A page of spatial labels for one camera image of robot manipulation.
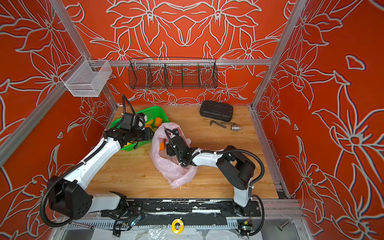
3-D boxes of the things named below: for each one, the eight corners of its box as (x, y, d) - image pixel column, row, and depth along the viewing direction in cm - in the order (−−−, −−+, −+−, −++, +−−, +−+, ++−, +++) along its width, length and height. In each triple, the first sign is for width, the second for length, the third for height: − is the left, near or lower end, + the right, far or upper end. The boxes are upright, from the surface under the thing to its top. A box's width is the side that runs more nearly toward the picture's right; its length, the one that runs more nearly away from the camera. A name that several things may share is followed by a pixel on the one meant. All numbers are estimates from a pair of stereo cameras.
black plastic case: (198, 116, 114) (198, 111, 110) (202, 103, 124) (203, 97, 119) (230, 123, 110) (232, 118, 105) (232, 108, 119) (234, 103, 115)
